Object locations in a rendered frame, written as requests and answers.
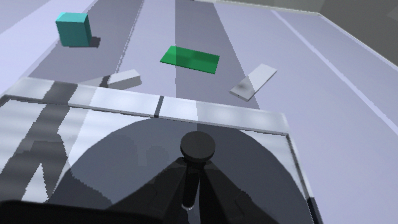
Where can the teal block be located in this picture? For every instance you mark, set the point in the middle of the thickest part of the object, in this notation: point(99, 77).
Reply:
point(74, 29)

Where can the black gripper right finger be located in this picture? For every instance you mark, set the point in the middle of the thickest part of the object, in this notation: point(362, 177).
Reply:
point(222, 202)

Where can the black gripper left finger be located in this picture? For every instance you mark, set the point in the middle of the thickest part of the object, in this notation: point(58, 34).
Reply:
point(159, 201)

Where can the grey round disc with center hole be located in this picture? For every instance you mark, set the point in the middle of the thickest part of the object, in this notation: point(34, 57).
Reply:
point(126, 159)

